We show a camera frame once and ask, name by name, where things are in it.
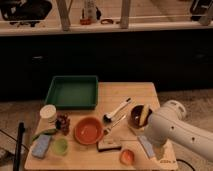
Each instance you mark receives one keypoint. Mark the black pole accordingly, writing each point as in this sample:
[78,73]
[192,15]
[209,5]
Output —
[17,157]

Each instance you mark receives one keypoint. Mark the dark grape bunch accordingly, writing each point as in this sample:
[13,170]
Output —
[62,123]

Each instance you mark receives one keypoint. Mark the green pepper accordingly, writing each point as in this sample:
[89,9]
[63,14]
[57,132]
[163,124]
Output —
[45,132]

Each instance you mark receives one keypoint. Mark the green plastic tray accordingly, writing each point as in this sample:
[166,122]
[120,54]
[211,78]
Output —
[73,92]

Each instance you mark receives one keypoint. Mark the red apple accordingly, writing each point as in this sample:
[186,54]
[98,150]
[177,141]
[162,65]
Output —
[127,157]

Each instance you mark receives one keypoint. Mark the white cup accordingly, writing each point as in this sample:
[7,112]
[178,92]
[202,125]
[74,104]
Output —
[48,113]

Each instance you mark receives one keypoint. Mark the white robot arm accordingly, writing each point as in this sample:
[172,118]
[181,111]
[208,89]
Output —
[167,123]

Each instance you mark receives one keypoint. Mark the black office chair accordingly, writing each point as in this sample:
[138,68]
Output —
[30,12]

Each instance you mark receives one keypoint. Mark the orange bowl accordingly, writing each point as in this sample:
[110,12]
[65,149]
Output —
[88,131]

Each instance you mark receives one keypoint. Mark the dark brown bowl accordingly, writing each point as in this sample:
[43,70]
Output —
[134,117]

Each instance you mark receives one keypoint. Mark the silver fork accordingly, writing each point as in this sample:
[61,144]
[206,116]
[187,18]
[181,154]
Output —
[108,129]

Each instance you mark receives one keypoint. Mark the blue sponge left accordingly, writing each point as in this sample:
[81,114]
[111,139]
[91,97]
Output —
[41,146]

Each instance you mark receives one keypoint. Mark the yellow banana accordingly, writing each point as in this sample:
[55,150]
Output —
[144,114]

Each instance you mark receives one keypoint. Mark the blue cloth right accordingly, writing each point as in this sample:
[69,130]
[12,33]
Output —
[147,146]

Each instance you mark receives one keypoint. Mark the white bottle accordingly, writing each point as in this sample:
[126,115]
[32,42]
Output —
[90,10]

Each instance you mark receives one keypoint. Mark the small green cup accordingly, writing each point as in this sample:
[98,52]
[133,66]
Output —
[60,146]

